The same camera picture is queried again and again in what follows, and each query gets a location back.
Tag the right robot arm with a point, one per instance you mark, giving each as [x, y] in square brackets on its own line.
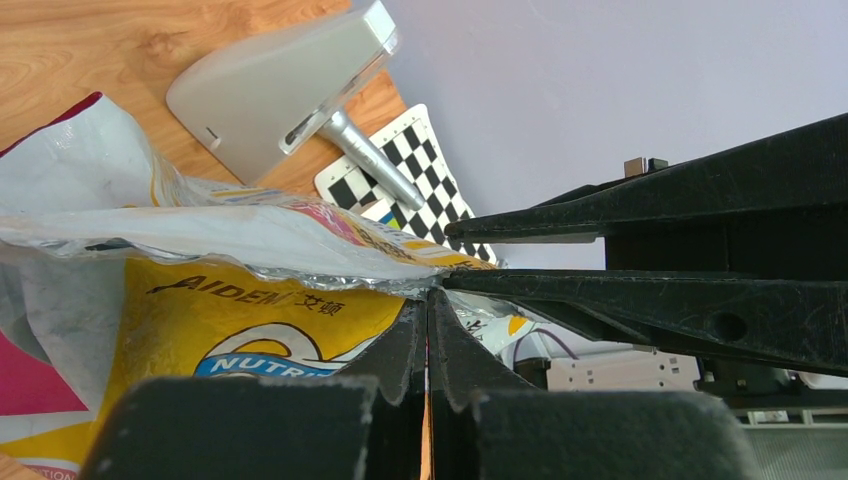
[804, 244]

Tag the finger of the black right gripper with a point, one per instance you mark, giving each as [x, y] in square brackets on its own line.
[800, 168]
[791, 324]

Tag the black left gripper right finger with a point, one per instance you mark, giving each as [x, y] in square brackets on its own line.
[487, 422]

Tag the pet food bag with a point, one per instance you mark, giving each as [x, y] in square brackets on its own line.
[117, 268]

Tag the white metronome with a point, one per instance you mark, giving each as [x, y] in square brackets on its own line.
[255, 102]

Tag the checkerboard mat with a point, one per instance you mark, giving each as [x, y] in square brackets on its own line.
[410, 143]

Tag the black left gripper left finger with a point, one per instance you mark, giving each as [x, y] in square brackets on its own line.
[364, 422]

